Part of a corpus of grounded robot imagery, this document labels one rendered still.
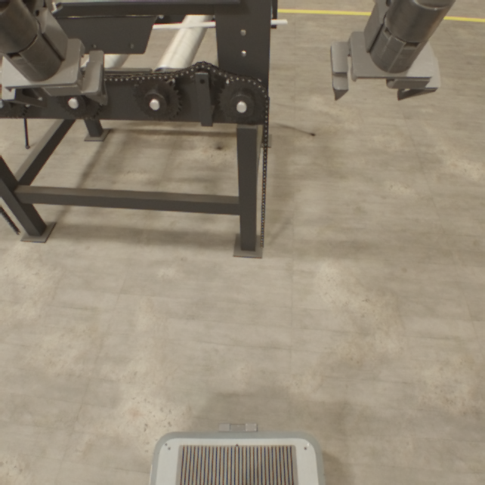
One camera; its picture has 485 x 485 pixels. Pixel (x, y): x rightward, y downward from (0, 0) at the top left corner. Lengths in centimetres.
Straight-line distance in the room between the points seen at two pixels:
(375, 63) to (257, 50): 77
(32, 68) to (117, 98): 93
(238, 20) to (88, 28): 49
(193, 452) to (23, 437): 76
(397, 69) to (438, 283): 157
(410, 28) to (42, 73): 43
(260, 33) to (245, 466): 130
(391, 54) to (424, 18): 6
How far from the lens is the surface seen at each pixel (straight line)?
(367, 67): 51
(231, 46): 125
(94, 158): 266
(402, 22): 46
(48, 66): 53
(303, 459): 124
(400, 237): 209
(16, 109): 162
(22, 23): 49
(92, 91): 53
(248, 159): 143
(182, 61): 150
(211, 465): 123
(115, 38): 136
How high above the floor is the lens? 148
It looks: 51 degrees down
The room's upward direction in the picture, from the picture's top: 2 degrees counter-clockwise
